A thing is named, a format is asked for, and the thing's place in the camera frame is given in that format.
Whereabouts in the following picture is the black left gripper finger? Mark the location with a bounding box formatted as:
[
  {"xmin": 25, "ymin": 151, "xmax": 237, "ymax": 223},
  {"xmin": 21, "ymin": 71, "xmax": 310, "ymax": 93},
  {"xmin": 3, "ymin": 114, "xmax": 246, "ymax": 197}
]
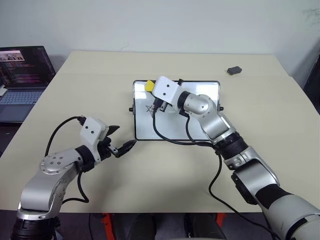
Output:
[
  {"xmin": 116, "ymin": 139, "xmax": 138, "ymax": 159},
  {"xmin": 105, "ymin": 124, "xmax": 121, "ymax": 137}
]

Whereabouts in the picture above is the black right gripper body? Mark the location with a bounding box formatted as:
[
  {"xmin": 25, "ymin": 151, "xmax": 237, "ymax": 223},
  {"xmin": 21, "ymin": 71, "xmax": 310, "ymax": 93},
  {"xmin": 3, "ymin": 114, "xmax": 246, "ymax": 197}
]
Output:
[{"xmin": 153, "ymin": 98, "xmax": 169, "ymax": 114}]

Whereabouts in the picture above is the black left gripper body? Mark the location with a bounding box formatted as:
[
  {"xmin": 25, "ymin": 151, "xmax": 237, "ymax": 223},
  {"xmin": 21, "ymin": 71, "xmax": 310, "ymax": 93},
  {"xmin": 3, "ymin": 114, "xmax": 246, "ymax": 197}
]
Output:
[{"xmin": 96, "ymin": 135, "xmax": 120, "ymax": 163}]

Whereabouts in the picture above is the yellow whiteboard eraser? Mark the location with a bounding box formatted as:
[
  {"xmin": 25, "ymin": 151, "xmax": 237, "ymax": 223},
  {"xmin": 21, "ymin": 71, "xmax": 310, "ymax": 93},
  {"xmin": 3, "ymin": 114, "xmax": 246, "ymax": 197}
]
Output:
[{"xmin": 145, "ymin": 79, "xmax": 156, "ymax": 94}]

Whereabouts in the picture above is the small black-framed whiteboard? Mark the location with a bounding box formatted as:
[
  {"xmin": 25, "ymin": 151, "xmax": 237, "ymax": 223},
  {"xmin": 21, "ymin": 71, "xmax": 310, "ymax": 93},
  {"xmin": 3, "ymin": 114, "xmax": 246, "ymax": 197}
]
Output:
[{"xmin": 128, "ymin": 78, "xmax": 225, "ymax": 141}]

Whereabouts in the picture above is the small black box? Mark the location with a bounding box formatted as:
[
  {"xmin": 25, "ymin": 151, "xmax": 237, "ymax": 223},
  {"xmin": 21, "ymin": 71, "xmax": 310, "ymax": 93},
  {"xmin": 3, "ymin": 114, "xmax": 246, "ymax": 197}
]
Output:
[{"xmin": 226, "ymin": 65, "xmax": 243, "ymax": 76}]

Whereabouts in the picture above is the dark side desk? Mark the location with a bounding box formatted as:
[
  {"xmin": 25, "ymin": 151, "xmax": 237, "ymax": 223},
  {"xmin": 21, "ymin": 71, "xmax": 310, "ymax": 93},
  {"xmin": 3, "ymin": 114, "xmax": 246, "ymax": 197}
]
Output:
[{"xmin": 0, "ymin": 53, "xmax": 72, "ymax": 157}]

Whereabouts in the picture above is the open laptop computer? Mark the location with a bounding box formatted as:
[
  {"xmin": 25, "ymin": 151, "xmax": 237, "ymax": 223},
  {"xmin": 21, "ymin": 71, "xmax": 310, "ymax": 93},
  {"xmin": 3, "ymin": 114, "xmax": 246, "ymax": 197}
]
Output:
[{"xmin": 0, "ymin": 45, "xmax": 57, "ymax": 123}]

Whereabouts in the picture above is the dark rounded shape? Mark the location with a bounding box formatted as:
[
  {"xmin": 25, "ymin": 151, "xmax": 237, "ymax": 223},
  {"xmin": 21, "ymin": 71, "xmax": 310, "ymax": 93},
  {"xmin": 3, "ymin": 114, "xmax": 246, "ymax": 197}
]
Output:
[{"xmin": 184, "ymin": 213, "xmax": 227, "ymax": 240}]

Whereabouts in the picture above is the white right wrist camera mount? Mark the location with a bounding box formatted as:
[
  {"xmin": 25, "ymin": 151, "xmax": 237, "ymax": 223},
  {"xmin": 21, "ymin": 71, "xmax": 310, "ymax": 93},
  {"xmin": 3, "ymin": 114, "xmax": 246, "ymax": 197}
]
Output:
[{"xmin": 152, "ymin": 75, "xmax": 183, "ymax": 105}]

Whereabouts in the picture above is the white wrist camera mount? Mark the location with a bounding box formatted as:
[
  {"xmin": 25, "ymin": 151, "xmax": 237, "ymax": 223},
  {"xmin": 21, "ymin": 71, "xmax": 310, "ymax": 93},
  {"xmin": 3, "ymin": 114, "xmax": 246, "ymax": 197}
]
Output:
[
  {"xmin": 152, "ymin": 75, "xmax": 183, "ymax": 105},
  {"xmin": 79, "ymin": 117, "xmax": 109, "ymax": 161}
]

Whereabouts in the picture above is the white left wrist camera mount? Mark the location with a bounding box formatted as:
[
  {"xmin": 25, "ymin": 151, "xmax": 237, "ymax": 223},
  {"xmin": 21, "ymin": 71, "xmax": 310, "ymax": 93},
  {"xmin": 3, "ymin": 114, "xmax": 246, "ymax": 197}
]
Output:
[{"xmin": 79, "ymin": 117, "xmax": 109, "ymax": 161}]

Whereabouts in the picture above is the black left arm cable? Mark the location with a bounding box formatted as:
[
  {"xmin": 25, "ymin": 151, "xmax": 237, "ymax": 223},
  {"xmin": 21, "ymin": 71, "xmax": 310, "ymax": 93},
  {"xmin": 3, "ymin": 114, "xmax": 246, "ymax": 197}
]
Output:
[{"xmin": 46, "ymin": 115, "xmax": 90, "ymax": 204}]

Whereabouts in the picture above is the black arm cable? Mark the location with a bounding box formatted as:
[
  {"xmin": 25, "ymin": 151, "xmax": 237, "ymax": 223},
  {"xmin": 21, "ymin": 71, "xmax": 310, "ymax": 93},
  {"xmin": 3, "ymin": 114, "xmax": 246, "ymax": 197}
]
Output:
[
  {"xmin": 152, "ymin": 106, "xmax": 285, "ymax": 240},
  {"xmin": 46, "ymin": 115, "xmax": 90, "ymax": 204}
]

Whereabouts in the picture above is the orange table frame leg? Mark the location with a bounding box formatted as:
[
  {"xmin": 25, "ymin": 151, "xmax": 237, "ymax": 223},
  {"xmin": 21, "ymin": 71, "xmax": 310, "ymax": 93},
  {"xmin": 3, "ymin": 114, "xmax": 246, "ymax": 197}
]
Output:
[
  {"xmin": 215, "ymin": 213, "xmax": 227, "ymax": 227},
  {"xmin": 99, "ymin": 213, "xmax": 114, "ymax": 240}
]

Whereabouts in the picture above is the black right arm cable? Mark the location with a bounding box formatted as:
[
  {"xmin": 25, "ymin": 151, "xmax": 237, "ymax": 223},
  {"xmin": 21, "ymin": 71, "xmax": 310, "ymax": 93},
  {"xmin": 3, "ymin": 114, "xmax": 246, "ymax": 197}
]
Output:
[{"xmin": 152, "ymin": 106, "xmax": 285, "ymax": 240}]

